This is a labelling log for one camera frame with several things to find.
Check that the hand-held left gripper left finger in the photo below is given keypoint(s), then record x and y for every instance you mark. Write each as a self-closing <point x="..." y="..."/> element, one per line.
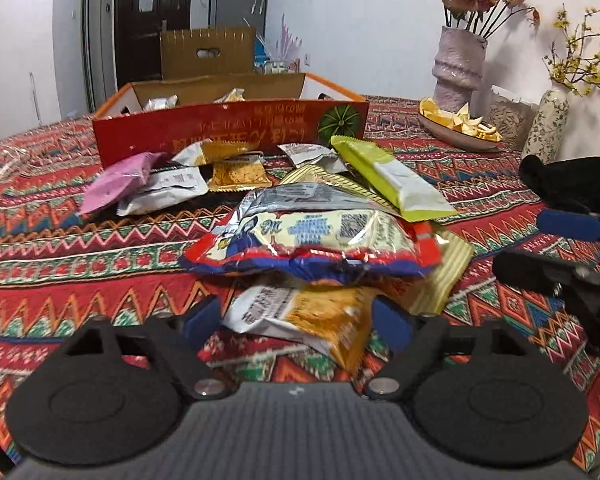
<point x="202" y="320"/>

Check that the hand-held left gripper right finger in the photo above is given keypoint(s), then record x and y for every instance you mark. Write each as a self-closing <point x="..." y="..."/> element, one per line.
<point x="392" y="320"/>

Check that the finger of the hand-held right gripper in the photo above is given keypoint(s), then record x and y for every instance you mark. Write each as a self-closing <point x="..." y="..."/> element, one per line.
<point x="530" y="272"/>
<point x="570" y="224"/>

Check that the yellow white cracker packet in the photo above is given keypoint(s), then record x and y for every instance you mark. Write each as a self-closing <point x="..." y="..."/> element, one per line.
<point x="320" y="317"/>

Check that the pile of snack packets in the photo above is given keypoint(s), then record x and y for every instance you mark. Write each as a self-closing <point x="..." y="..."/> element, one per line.
<point x="180" y="182"/>

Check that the green snack packet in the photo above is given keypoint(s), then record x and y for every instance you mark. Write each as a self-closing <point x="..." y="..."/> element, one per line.
<point x="395" y="175"/>

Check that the red cardboard box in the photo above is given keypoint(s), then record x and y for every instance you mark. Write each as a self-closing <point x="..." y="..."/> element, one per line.
<point x="230" y="125"/>

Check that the silver snack packet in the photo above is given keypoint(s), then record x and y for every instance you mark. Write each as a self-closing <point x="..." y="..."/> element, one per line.
<point x="160" y="103"/>

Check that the small yellow snack packet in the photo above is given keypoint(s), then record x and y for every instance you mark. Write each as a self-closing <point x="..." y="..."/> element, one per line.
<point x="232" y="96"/>

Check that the black cloth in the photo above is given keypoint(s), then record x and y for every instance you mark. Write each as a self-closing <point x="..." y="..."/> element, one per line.
<point x="575" y="180"/>

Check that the floral white vase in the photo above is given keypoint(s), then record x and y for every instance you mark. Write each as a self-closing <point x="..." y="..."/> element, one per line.
<point x="547" y="125"/>

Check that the clear jar of seeds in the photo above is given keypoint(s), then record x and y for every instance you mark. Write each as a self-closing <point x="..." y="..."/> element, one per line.
<point x="510" y="120"/>

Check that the bowl of yellow chips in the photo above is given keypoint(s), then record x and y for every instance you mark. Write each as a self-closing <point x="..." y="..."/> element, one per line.
<point x="460" y="122"/>

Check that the yellow flower branches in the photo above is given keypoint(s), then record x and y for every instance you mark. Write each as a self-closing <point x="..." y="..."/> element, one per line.
<point x="575" y="72"/>

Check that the pink ceramic vase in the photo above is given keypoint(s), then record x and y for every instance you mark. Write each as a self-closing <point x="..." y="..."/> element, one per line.
<point x="457" y="75"/>

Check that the rack of small bottles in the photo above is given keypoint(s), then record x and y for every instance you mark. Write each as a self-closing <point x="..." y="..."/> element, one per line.
<point x="275" y="66"/>

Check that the dark entrance door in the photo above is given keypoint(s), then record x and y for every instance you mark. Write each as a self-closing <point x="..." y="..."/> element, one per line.
<point x="135" y="35"/>

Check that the grey interior door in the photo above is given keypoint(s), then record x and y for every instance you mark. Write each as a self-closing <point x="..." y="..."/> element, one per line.
<point x="94" y="35"/>

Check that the purple wall decal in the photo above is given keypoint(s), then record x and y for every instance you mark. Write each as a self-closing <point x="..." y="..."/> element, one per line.
<point x="287" y="40"/>

